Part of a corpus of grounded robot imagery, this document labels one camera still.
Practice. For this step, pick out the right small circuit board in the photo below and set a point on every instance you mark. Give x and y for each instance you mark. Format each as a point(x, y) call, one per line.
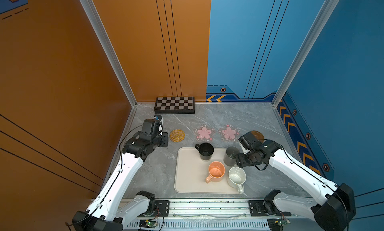
point(278, 224)

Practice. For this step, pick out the tan rattan round coaster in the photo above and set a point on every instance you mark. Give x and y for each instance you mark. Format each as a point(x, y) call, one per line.
point(177, 135)

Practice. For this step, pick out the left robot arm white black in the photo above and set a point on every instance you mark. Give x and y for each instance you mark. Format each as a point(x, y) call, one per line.
point(104, 214)

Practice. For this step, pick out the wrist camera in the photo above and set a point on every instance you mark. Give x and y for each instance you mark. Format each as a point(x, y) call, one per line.
point(247, 145)
point(152, 128)

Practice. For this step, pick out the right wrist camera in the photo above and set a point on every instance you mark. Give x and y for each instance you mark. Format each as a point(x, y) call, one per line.
point(247, 145)

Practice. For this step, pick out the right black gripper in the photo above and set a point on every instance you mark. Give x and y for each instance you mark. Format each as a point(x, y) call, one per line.
point(240, 162)

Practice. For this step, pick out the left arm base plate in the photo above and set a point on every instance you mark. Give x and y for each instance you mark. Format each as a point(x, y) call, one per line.
point(163, 206)

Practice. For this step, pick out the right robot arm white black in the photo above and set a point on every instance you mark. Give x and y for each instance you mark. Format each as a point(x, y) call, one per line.
point(330, 205)

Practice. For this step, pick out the white mug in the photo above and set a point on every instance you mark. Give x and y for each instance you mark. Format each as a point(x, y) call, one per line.
point(236, 179)

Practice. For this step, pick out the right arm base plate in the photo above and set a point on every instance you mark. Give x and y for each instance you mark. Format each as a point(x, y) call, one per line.
point(260, 208)

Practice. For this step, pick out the orange pink mug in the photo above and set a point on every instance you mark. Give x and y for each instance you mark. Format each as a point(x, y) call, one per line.
point(216, 172)

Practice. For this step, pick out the aluminium rail frame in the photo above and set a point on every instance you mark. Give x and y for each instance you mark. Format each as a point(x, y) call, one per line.
point(226, 214)

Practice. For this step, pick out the grey mug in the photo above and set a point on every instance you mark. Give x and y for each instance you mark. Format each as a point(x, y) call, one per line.
point(231, 154)

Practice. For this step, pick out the brown wooden round coaster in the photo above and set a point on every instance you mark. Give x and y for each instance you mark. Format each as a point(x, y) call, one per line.
point(257, 136)

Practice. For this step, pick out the pink flower coaster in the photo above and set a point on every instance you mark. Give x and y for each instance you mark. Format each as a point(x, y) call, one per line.
point(204, 133)
point(229, 133)

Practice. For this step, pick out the green circuit board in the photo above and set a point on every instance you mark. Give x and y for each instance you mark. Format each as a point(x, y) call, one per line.
point(148, 224)

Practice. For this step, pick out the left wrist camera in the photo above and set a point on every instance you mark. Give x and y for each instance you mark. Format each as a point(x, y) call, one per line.
point(152, 128)

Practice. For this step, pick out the beige serving tray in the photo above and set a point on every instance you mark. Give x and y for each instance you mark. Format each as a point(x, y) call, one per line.
point(192, 171)

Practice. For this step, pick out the black mug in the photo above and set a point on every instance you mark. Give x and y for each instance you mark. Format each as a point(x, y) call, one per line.
point(206, 151)

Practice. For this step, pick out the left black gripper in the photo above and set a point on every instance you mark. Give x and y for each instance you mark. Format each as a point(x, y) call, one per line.
point(164, 136)

